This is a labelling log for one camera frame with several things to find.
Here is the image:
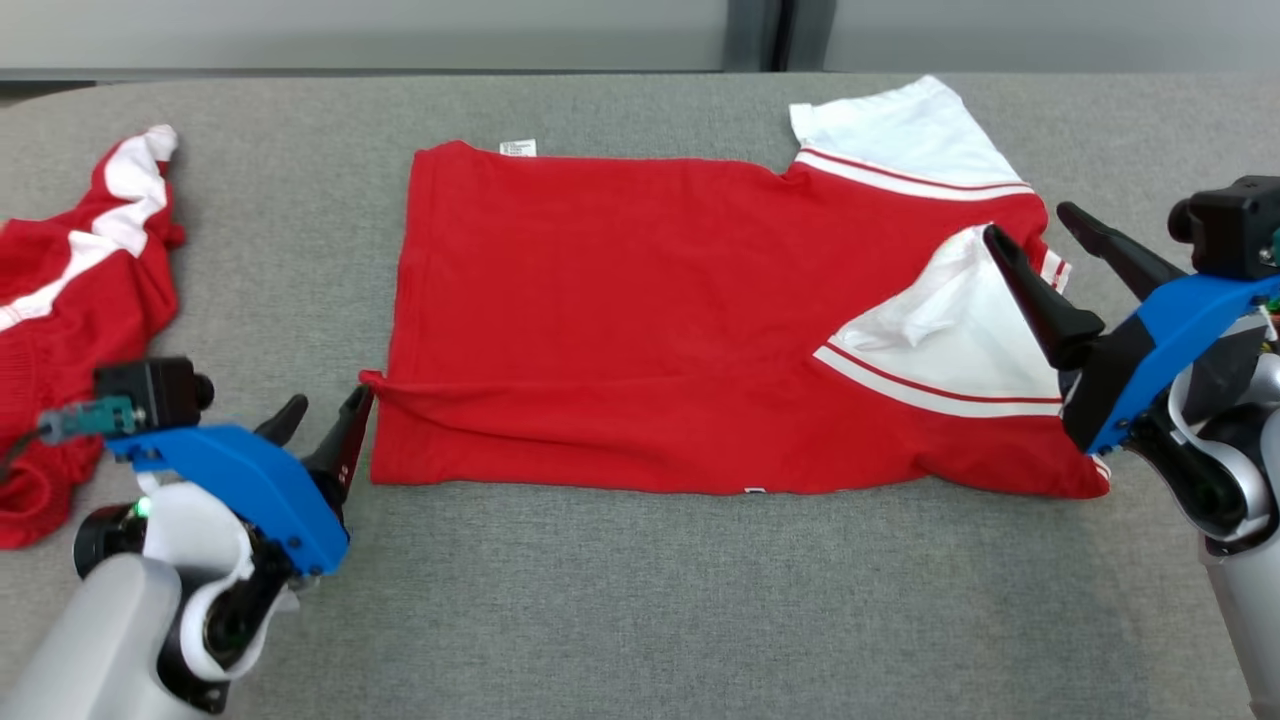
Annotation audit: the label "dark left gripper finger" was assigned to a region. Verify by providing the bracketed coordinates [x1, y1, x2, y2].
[255, 394, 310, 448]
[300, 384, 376, 506]

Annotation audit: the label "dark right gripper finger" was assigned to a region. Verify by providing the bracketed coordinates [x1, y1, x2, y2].
[982, 224, 1107, 373]
[1057, 202, 1189, 303]

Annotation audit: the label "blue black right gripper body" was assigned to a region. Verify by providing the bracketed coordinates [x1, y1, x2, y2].
[1060, 272, 1280, 456]

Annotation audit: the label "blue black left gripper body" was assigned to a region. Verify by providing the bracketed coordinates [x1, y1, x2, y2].
[105, 425, 353, 579]

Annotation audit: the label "red shorts with white stripe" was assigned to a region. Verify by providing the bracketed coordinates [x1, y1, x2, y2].
[0, 124, 187, 551]

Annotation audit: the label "red shirt with white sleeves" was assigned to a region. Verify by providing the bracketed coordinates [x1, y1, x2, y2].
[360, 75, 1113, 499]

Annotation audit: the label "grey partition post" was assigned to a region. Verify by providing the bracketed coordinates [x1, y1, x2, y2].
[722, 0, 839, 73]

